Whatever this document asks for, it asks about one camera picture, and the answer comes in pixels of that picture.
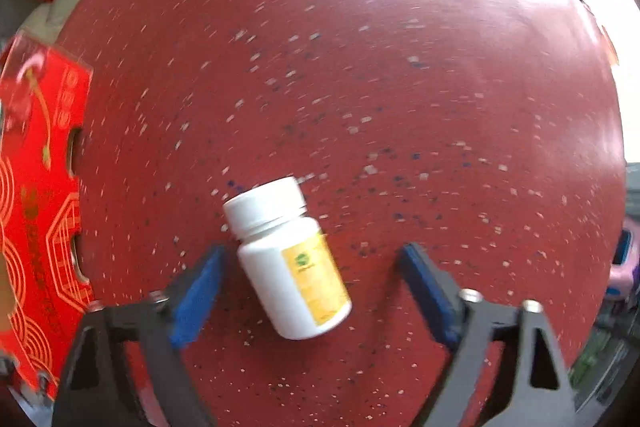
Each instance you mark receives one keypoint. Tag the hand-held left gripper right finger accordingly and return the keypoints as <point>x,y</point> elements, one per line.
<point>432,292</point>

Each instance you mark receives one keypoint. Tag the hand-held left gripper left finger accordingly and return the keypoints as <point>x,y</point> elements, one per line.
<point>197,297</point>

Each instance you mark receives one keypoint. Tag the white plastic pill bottle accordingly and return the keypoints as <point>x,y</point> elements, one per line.
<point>285,267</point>

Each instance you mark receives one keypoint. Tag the pink pet carrier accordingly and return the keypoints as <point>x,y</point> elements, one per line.
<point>625,277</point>

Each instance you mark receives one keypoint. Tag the large red gift box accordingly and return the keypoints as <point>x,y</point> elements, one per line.
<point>35,187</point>

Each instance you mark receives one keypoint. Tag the brown wooden object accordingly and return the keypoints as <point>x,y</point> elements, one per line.
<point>609,47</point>

